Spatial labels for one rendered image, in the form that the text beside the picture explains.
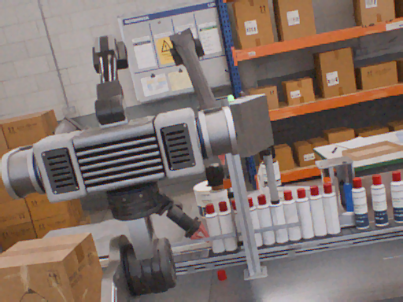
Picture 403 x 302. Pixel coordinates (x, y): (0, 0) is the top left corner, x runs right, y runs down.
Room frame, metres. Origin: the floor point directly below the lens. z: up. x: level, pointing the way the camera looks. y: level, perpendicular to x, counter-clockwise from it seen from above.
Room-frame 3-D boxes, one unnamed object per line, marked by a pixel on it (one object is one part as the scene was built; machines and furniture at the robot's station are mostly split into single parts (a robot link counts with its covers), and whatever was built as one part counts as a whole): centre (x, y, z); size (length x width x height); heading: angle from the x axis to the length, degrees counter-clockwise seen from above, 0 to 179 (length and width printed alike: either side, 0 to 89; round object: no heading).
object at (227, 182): (1.79, -0.02, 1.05); 0.10 x 0.04 x 0.33; 175
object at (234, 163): (1.69, -0.05, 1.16); 0.04 x 0.04 x 0.67; 85
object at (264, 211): (1.83, -0.13, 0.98); 0.05 x 0.05 x 0.20
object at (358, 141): (3.52, -0.99, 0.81); 0.38 x 0.36 x 0.02; 91
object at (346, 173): (1.90, -0.45, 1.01); 0.14 x 0.13 x 0.26; 85
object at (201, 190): (2.37, 0.05, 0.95); 0.20 x 0.20 x 0.14
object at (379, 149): (3.20, -1.03, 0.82); 0.34 x 0.24 x 0.03; 96
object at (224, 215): (1.85, 0.02, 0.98); 0.05 x 0.05 x 0.20
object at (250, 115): (1.75, -0.12, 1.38); 0.17 x 0.10 x 0.19; 140
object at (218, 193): (2.13, 0.03, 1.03); 0.09 x 0.09 x 0.30
